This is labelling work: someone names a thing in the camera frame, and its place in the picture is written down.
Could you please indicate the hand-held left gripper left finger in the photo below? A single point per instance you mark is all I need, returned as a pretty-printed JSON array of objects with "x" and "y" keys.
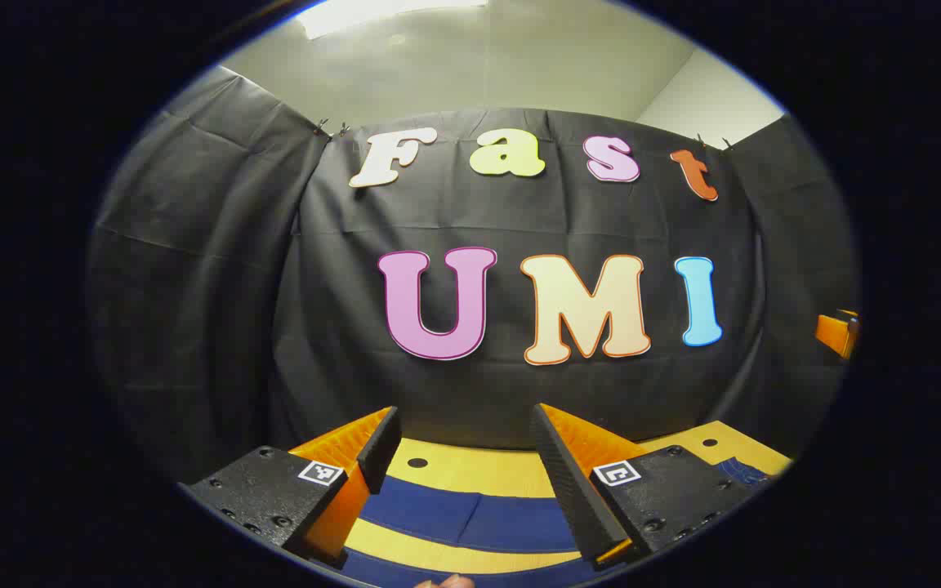
[{"x": 381, "y": 445}]

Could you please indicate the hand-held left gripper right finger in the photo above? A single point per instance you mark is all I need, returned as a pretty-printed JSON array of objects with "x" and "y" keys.
[{"x": 564, "y": 482}]

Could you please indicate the black backdrop cloth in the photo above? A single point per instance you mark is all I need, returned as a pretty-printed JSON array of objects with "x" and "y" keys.
[{"x": 519, "y": 220}]

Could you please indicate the blue jeans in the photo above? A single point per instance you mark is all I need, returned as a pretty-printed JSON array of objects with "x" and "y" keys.
[{"x": 470, "y": 514}]

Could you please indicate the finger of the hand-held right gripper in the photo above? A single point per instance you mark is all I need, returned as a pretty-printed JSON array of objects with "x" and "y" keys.
[{"x": 834, "y": 333}]

